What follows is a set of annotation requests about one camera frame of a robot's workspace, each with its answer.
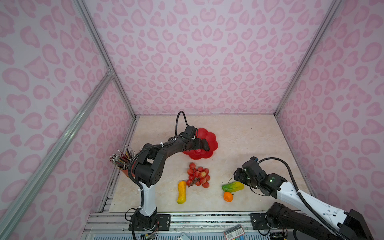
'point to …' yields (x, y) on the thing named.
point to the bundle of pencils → (121, 159)
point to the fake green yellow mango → (231, 187)
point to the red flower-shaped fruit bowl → (198, 154)
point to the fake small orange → (228, 196)
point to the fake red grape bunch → (198, 176)
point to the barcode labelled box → (234, 232)
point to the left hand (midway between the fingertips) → (200, 141)
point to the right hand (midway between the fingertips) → (238, 176)
